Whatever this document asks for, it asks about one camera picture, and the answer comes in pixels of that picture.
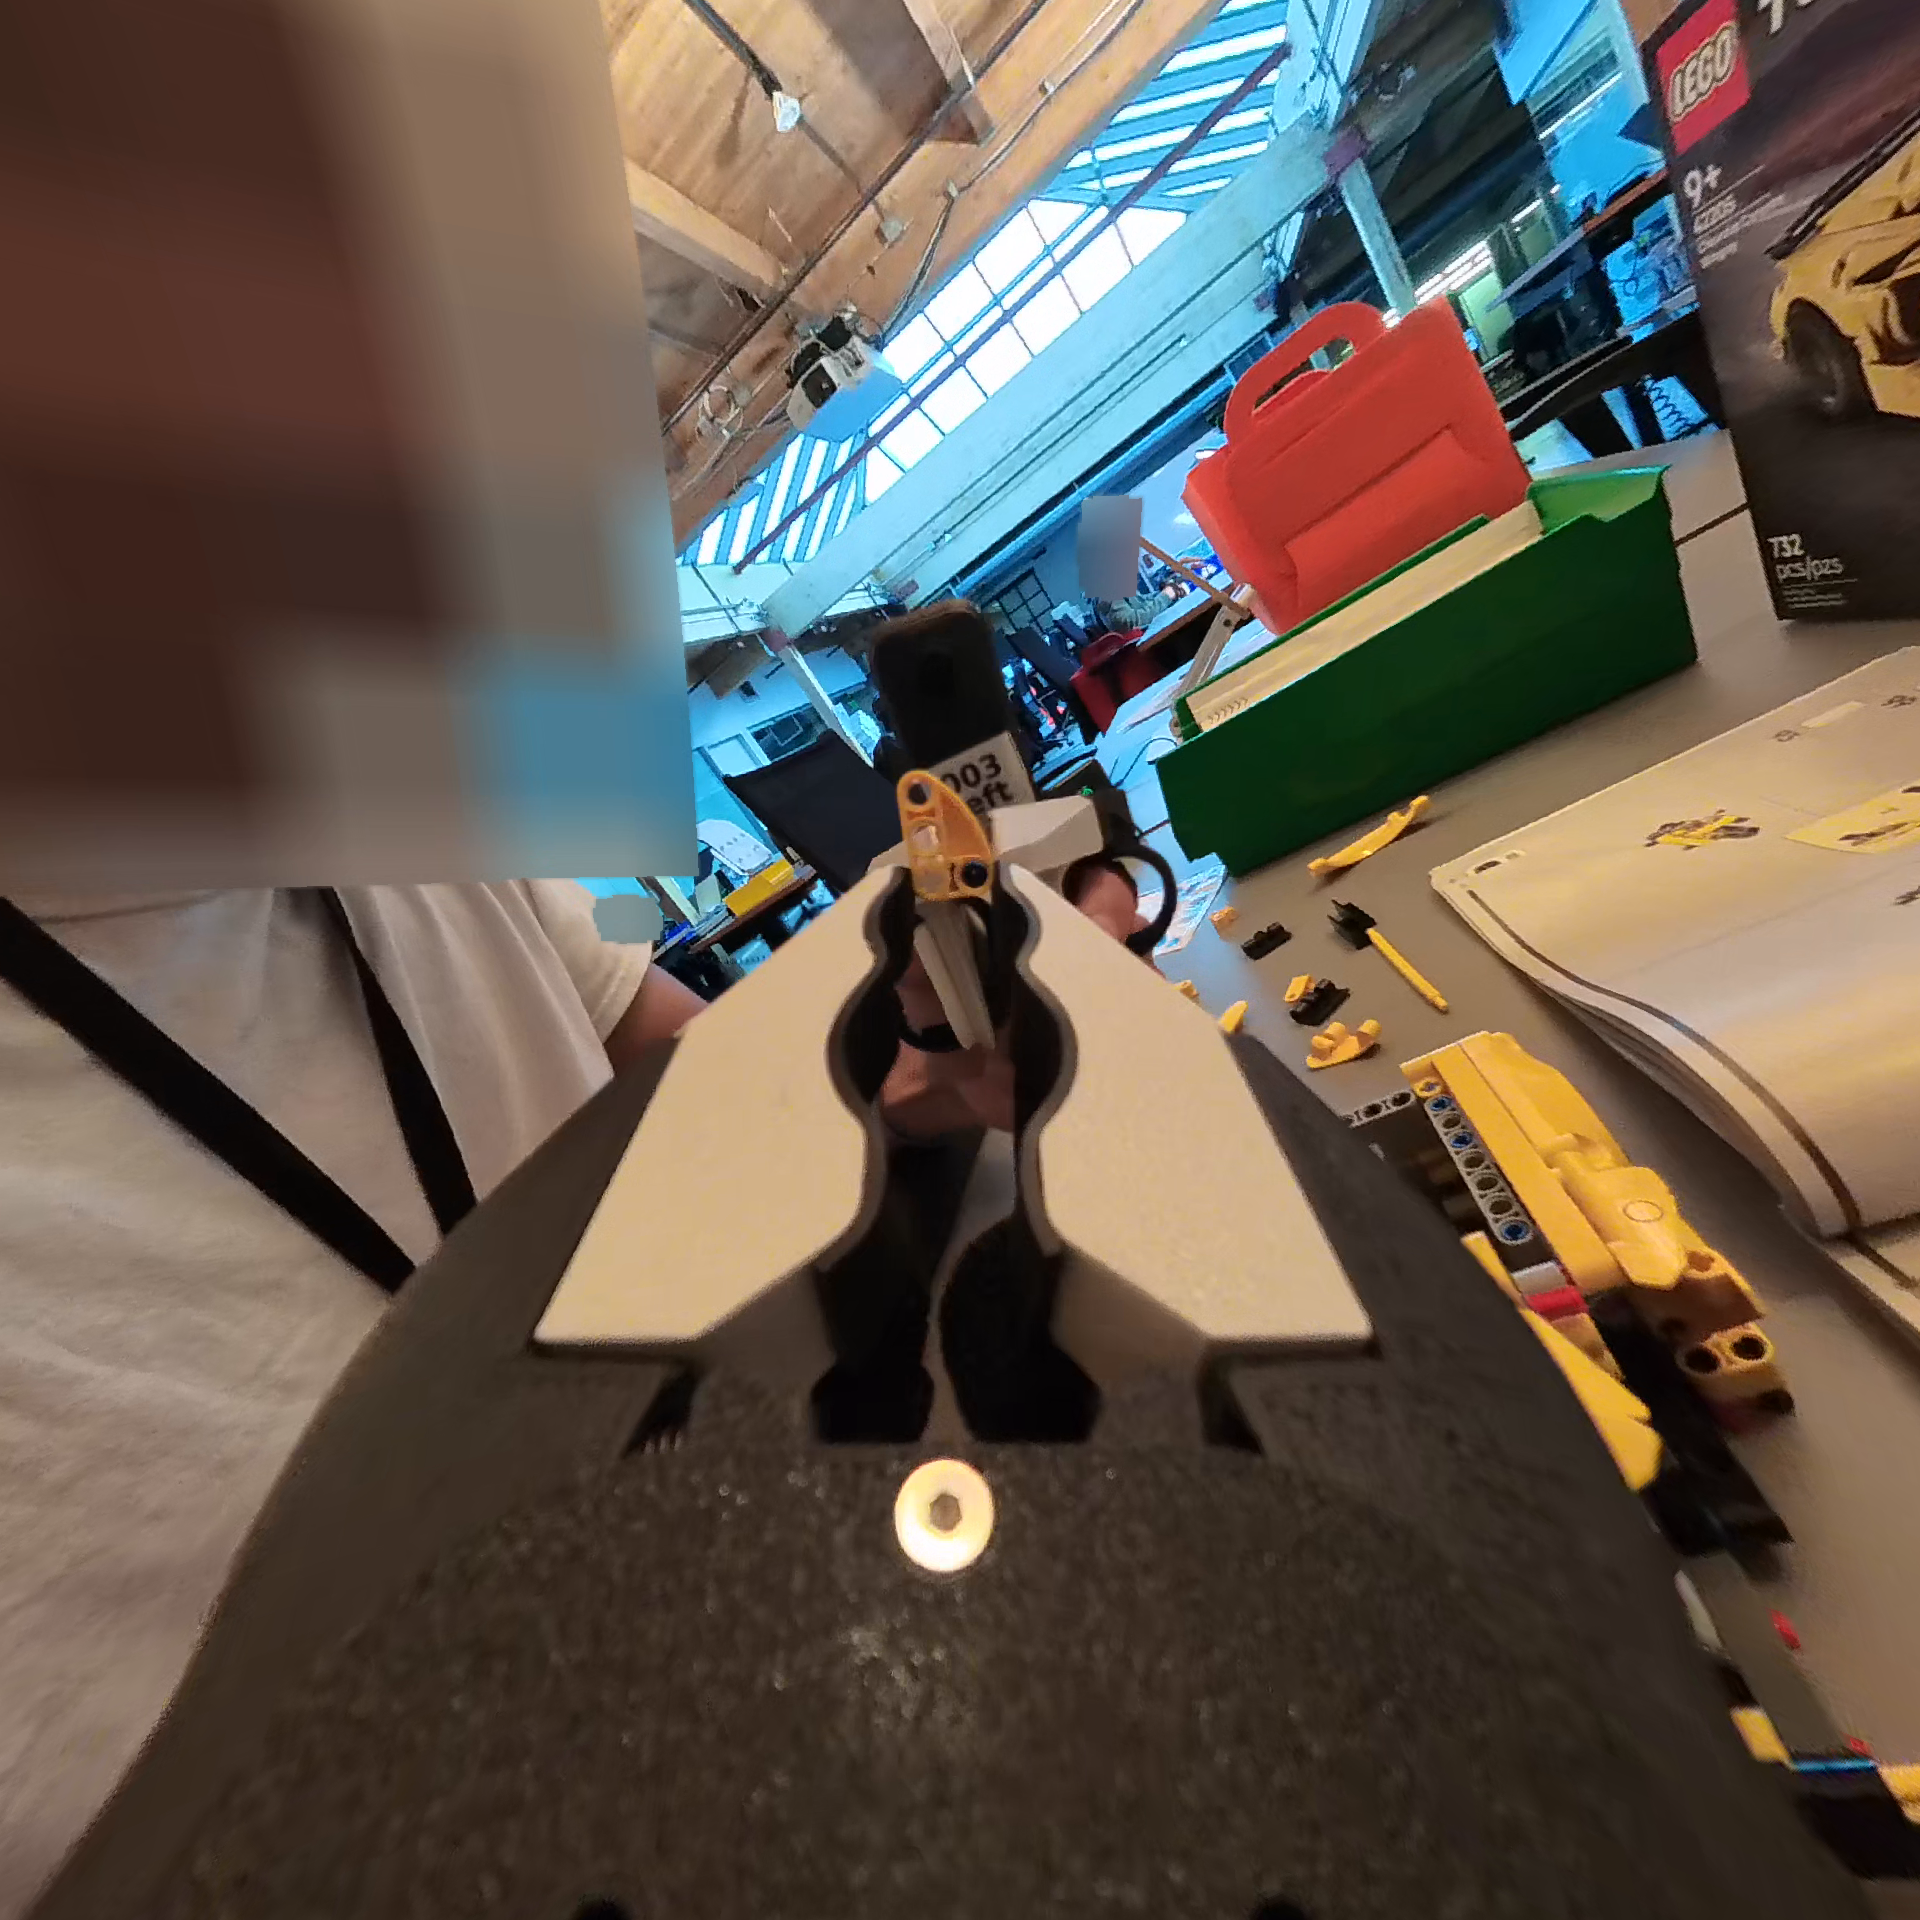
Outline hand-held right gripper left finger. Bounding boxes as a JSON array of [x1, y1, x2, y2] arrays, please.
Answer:
[[535, 867, 921, 1391]]

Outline black office chair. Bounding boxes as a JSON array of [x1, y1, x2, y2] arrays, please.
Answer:
[[726, 736, 902, 903]]

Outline ceiling sensor box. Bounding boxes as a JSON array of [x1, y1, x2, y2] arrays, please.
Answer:
[[785, 310, 883, 432]]

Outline yellow curved bar piece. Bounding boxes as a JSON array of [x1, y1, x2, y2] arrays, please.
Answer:
[[1306, 796, 1431, 880]]

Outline skylight window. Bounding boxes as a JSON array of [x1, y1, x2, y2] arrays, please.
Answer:
[[682, 0, 1295, 571]]

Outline grey desk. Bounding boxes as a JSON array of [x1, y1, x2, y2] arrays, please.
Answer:
[[1094, 427, 1920, 1920]]

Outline person's left forearm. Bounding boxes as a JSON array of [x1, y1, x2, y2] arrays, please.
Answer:
[[604, 960, 710, 1075]]

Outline scattered yellow black pieces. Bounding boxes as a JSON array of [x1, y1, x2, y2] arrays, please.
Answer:
[[1178, 896, 1389, 1075]]

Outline yellow toy car model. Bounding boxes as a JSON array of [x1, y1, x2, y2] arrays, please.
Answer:
[[1342, 1030, 1920, 1823]]

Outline green plastic bin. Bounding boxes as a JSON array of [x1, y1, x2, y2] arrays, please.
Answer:
[[1151, 468, 1700, 880]]

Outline black toy set box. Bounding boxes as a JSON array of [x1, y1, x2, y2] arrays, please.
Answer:
[[1638, 0, 1920, 623]]

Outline instruction booklet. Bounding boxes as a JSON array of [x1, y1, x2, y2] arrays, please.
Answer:
[[1431, 647, 1920, 1296]]

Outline person's left hand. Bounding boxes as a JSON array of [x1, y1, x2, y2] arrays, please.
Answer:
[[883, 867, 1145, 1135]]

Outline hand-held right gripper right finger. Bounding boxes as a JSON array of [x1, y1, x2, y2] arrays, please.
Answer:
[[997, 867, 1373, 1385]]

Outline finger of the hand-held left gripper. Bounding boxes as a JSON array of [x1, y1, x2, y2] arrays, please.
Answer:
[[861, 839, 975, 1051], [961, 799, 1135, 1051]]

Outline black strap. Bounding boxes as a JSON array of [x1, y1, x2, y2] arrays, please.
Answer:
[[0, 901, 417, 1296], [319, 884, 483, 1239]]

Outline red plastic case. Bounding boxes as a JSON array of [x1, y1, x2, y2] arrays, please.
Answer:
[[1185, 296, 1535, 635]]

